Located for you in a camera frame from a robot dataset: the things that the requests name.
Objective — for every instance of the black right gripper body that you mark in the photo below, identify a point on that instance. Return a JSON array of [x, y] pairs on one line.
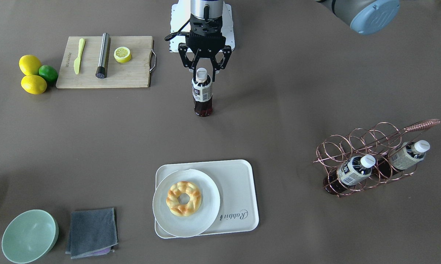
[[184, 50]]

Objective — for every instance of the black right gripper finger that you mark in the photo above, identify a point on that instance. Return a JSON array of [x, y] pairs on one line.
[[190, 64], [217, 66]]

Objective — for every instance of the tea bottle white cap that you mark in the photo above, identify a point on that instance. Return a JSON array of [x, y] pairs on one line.
[[202, 93]]

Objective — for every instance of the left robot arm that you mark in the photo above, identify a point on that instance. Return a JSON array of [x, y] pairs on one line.
[[362, 16]]

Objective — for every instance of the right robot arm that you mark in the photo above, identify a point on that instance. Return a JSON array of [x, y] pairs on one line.
[[207, 9]]

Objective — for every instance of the white rabbit tray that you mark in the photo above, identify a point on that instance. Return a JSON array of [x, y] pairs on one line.
[[238, 210]]

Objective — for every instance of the wooden cutting board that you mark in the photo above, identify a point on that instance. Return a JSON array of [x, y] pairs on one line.
[[132, 74]]

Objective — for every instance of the lemon half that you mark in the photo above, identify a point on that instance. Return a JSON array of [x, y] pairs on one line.
[[122, 54]]

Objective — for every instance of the steel muddler black tip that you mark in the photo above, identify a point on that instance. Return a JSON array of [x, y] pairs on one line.
[[101, 71]]

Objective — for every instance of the yellow plastic knife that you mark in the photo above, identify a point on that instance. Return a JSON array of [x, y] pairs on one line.
[[77, 61]]

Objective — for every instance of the green lime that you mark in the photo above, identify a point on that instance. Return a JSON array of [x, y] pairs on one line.
[[48, 72]]

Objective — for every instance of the yellow lemon near lime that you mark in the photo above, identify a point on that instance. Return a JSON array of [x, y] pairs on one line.
[[34, 84]]

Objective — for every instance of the yellow lemon far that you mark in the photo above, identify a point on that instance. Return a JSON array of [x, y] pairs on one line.
[[29, 65]]

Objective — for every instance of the white plate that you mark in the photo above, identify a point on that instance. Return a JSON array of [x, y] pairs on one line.
[[197, 222]]

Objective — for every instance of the grey folded cloth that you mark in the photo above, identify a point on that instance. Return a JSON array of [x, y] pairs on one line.
[[92, 233]]

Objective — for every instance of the mint green bowl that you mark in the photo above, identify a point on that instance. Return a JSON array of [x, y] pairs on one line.
[[29, 236]]

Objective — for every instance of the braided ring bread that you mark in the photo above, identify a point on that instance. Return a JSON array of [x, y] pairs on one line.
[[184, 198]]

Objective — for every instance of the copper wire bottle rack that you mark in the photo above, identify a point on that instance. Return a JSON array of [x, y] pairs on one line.
[[377, 141]]

